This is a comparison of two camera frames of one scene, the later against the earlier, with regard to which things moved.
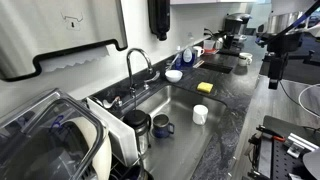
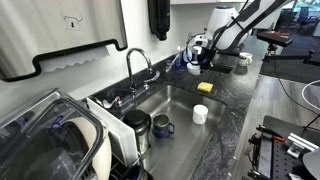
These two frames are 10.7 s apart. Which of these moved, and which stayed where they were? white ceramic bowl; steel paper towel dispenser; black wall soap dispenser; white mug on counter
Moved: white ceramic bowl
Stayed: white mug on counter; steel paper towel dispenser; black wall soap dispenser
